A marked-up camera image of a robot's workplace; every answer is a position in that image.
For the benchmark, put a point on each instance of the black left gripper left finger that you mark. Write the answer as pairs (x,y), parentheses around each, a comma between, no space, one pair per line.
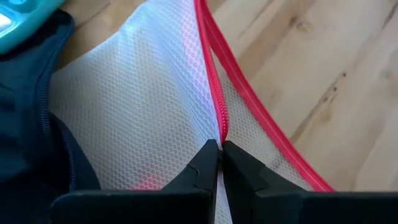
(140,208)

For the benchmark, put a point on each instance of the teal plastic item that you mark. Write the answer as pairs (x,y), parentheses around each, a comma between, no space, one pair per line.
(21,28)

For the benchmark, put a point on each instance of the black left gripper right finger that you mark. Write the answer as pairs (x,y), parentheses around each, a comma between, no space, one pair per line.
(280,208)

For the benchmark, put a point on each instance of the white mesh pouch red trim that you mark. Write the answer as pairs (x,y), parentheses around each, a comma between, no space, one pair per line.
(140,93)

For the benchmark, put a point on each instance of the navy blue backpack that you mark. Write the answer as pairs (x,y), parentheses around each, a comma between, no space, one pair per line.
(21,124)

